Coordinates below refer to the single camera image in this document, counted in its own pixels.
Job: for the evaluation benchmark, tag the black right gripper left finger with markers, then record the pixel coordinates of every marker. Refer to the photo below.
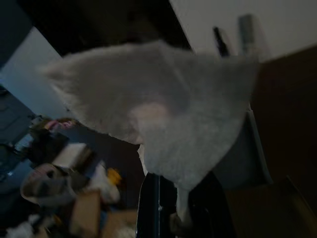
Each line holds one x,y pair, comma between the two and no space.
153,208

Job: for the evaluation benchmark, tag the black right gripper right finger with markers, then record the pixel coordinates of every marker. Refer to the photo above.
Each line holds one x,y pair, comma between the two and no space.
210,210

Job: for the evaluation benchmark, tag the white paper napkin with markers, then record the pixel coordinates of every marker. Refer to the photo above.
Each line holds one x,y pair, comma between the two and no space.
161,99

